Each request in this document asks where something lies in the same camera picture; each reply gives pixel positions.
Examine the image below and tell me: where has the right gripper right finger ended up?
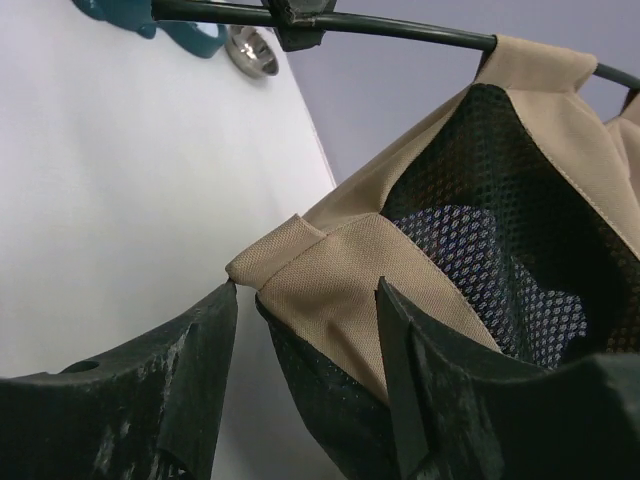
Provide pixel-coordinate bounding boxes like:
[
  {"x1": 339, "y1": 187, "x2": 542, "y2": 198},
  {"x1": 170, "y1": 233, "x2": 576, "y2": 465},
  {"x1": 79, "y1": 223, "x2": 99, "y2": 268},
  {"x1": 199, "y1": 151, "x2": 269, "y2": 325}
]
[{"x1": 376, "y1": 281, "x2": 639, "y2": 479}]

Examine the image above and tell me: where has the teal bowl stand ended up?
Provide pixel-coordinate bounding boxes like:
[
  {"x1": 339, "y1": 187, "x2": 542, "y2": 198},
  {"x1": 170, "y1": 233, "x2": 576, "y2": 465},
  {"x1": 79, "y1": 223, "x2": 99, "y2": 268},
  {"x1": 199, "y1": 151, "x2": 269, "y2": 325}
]
[{"x1": 72, "y1": 0, "x2": 228, "y2": 59}]

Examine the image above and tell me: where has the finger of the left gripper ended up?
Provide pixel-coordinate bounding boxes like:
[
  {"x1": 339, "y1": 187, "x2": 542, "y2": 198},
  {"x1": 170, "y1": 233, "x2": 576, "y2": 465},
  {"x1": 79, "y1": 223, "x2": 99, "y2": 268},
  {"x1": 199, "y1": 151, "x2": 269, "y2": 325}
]
[{"x1": 262, "y1": 0, "x2": 335, "y2": 51}]

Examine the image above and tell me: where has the beige fabric pet tent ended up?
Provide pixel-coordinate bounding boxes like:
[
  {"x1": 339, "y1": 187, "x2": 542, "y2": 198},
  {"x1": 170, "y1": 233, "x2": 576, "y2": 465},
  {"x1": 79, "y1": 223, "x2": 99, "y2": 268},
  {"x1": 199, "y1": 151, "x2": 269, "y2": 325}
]
[{"x1": 227, "y1": 36, "x2": 639, "y2": 479}]

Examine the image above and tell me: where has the black tent pole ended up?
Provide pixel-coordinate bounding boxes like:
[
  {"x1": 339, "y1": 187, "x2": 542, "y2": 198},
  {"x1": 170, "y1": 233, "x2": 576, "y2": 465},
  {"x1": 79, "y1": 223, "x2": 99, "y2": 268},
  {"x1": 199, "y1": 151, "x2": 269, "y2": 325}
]
[{"x1": 149, "y1": 0, "x2": 640, "y2": 92}]

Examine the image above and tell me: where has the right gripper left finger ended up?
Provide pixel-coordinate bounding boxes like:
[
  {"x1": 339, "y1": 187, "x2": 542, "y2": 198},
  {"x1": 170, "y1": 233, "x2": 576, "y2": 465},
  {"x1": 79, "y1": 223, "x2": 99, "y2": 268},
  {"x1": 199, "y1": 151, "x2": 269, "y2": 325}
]
[{"x1": 1, "y1": 282, "x2": 238, "y2": 479}]

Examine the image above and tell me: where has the steel pet bowl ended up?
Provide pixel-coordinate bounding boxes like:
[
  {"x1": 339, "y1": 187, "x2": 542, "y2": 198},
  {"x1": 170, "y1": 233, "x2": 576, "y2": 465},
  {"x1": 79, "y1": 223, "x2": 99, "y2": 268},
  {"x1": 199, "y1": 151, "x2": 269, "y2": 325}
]
[{"x1": 225, "y1": 25, "x2": 279, "y2": 79}]

